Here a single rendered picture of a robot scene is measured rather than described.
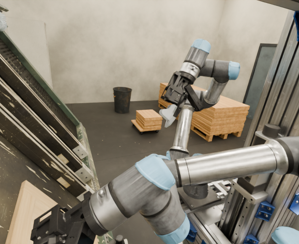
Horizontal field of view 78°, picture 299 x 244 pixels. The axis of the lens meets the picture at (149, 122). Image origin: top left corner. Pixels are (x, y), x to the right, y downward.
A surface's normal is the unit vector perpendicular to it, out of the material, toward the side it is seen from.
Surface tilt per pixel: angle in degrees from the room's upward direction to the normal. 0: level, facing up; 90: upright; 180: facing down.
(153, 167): 40
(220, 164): 48
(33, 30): 90
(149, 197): 80
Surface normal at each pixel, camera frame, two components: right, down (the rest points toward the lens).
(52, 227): -0.40, -0.74
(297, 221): -0.91, 0.08
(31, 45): 0.41, 0.39
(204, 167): -0.11, -0.36
